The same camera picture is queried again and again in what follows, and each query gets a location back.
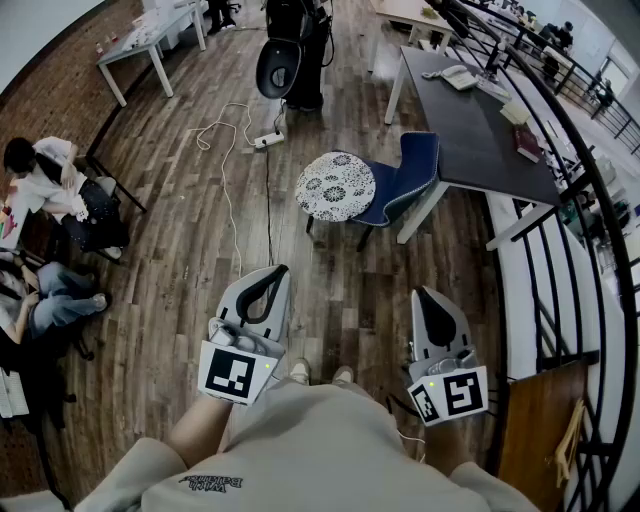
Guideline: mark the red book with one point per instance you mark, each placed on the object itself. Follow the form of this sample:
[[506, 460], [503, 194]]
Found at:
[[527, 144]]

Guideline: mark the dark grey desk white legs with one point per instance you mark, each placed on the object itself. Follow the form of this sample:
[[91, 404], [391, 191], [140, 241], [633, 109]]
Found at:
[[465, 135]]

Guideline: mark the white table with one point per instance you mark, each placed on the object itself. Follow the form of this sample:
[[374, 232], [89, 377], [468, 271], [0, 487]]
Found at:
[[145, 35]]

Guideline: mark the person's left shoe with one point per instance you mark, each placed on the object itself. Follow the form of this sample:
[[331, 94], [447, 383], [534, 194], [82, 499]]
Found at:
[[300, 371]]

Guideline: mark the wooden clothes hanger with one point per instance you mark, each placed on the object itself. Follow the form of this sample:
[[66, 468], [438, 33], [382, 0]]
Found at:
[[570, 440]]

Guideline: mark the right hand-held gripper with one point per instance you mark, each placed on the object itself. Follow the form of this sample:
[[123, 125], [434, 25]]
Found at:
[[462, 392]]

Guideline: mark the brown wooden board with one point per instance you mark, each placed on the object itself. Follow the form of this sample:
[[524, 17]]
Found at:
[[535, 425]]

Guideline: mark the person's beige clothing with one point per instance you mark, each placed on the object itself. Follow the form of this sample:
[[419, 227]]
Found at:
[[310, 450]]

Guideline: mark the person's shoe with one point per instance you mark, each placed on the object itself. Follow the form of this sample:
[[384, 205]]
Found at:
[[343, 375], [300, 371]]

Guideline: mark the person's left forearm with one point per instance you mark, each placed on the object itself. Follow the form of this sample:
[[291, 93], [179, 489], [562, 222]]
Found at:
[[200, 430]]

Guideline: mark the person's right shoe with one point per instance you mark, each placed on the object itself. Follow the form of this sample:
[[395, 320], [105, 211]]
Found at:
[[343, 375]]

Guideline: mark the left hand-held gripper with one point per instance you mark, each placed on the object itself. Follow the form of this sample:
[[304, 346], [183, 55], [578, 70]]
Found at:
[[227, 372]]

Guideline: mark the black round seat shell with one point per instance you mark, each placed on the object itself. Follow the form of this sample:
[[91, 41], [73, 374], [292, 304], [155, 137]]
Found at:
[[277, 67]]

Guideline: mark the black metal rod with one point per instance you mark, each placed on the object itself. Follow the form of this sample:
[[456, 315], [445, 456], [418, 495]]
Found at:
[[117, 187]]

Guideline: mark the white desk telephone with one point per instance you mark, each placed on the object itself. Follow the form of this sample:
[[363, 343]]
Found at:
[[457, 77]]

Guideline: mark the light wooden table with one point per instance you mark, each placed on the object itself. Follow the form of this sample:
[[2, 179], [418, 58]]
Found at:
[[400, 12]]

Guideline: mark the beige book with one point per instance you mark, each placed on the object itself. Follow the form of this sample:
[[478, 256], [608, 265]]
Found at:
[[515, 113]]

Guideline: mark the blue upholstered chair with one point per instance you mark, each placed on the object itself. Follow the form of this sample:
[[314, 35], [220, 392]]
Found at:
[[400, 185]]

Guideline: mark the person's right forearm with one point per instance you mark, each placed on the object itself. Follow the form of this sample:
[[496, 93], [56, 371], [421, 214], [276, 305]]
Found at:
[[447, 445]]

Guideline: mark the white power strip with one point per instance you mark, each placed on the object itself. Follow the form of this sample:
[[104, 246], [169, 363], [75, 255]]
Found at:
[[269, 139]]

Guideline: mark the black metal railing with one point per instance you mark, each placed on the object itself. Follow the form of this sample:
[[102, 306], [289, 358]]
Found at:
[[607, 200]]

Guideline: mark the round floral white cushion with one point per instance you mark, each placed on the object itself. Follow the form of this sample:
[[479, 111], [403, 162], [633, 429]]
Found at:
[[335, 187]]

